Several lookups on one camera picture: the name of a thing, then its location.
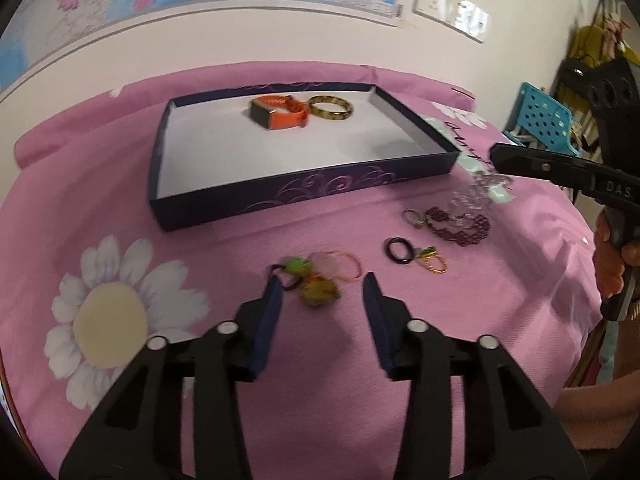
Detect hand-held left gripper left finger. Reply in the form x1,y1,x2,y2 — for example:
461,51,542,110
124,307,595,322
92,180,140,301
59,274,285,480

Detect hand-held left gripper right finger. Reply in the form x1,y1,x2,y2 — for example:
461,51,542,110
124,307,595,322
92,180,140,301
362,272,587,480

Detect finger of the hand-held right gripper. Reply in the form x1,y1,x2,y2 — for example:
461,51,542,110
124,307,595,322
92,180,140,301
488,142,601,192

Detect dark beaded bracelet green charms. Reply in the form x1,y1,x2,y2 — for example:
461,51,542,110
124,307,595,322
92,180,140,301
269,257,342,309

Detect black ring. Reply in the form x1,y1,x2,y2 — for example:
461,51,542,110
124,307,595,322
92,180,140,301
384,237,415,266

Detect clear crystal bead bracelet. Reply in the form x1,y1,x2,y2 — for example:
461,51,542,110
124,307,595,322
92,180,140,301
449,169,512,223

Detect pink flower ring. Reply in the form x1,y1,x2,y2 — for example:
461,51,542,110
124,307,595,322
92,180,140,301
312,251,362,284

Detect gold ring with green stone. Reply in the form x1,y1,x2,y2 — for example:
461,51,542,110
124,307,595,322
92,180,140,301
413,245,447,275

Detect purple beaded bracelet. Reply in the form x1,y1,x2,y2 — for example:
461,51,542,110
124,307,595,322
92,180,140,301
423,205,492,249

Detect dark blue box tray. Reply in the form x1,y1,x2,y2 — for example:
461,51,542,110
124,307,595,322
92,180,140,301
147,82,461,232

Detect person's right forearm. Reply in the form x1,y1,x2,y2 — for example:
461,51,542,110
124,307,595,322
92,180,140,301
550,375,640,452

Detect person's right hand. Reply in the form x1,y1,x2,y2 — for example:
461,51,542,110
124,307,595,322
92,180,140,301
593,214,627,299

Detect blue plastic stool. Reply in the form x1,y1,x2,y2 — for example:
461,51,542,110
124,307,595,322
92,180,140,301
502,82,584,157

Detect yellow bag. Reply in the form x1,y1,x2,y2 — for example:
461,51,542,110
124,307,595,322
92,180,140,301
569,22,609,69

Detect orange smartwatch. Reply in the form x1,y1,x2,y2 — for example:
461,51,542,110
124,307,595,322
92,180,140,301
248,94,312,132

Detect pink floral blanket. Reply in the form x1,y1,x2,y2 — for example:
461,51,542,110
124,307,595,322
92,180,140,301
0,60,623,480

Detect amber bangle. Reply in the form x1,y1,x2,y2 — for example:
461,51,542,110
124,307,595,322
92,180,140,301
305,94,355,124

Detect white wall socket panel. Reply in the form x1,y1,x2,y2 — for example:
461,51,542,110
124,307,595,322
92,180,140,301
412,0,491,44

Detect wall map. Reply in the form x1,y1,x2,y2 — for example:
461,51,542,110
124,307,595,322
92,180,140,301
0,0,407,95

